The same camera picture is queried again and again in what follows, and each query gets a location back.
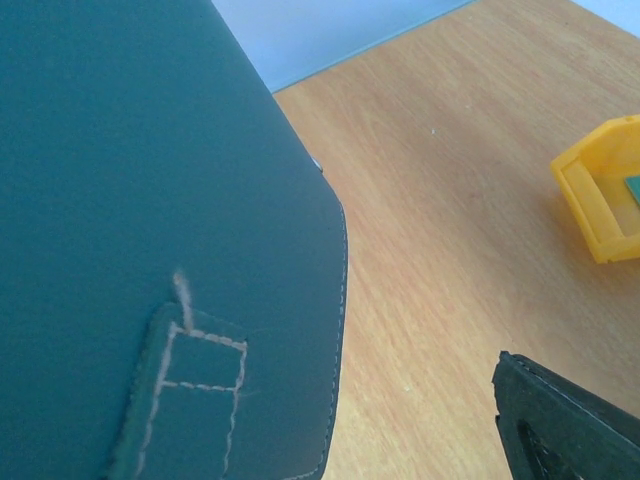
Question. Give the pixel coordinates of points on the teal credit card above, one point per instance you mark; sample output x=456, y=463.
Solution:
x=633, y=185

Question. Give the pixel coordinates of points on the single yellow bin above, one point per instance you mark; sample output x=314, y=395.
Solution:
x=590, y=175

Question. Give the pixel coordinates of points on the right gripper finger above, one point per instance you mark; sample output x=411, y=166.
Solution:
x=551, y=428

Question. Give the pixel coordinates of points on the blue card holder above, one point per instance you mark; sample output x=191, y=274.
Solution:
x=173, y=261

